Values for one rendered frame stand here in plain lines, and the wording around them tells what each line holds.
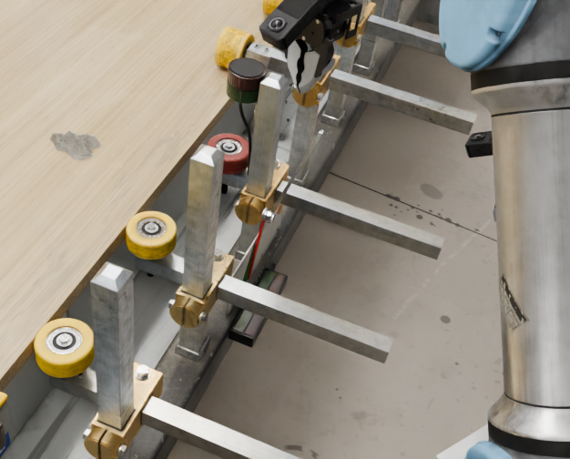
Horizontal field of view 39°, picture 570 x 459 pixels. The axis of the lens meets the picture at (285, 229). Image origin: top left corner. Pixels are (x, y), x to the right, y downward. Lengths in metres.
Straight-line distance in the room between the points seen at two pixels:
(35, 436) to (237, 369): 0.94
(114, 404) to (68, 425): 0.33
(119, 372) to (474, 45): 0.60
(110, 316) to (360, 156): 2.12
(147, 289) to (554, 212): 1.05
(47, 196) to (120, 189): 0.12
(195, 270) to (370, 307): 1.29
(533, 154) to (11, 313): 0.78
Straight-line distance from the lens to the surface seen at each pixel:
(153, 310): 1.54
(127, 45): 1.71
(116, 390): 1.05
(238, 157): 1.43
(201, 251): 1.18
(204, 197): 1.10
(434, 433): 2.24
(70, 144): 1.44
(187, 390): 1.34
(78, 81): 1.60
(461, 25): 0.67
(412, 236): 1.42
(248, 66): 1.30
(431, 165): 3.02
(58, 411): 1.42
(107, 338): 0.97
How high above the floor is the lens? 1.81
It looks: 44 degrees down
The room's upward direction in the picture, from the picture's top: 10 degrees clockwise
